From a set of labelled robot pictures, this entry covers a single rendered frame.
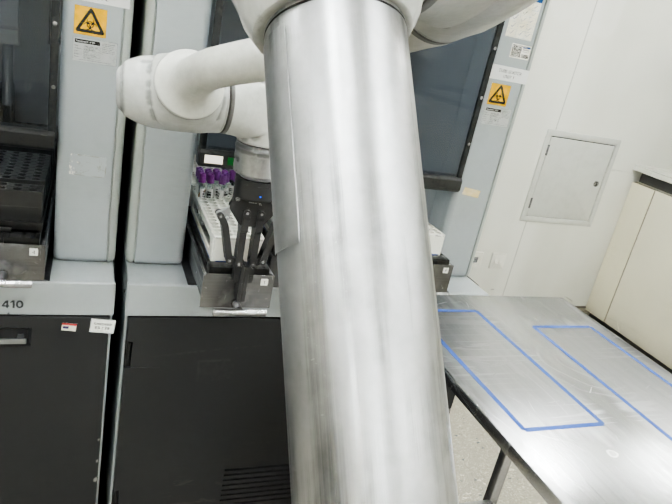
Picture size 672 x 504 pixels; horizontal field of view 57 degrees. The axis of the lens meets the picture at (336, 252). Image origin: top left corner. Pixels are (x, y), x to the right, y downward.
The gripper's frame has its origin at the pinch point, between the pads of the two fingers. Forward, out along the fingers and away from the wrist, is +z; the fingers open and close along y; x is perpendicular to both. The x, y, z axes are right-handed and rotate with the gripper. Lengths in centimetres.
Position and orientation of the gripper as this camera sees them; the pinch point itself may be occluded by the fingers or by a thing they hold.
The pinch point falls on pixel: (241, 281)
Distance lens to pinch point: 115.4
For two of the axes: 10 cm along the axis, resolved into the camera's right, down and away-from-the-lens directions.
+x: 3.3, 3.9, -8.6
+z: -1.9, 9.2, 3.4
